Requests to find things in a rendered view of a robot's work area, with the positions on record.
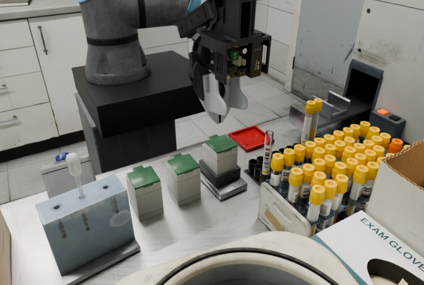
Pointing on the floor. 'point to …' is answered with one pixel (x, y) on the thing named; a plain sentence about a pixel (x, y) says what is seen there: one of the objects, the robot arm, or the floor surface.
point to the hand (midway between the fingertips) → (216, 113)
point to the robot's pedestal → (125, 143)
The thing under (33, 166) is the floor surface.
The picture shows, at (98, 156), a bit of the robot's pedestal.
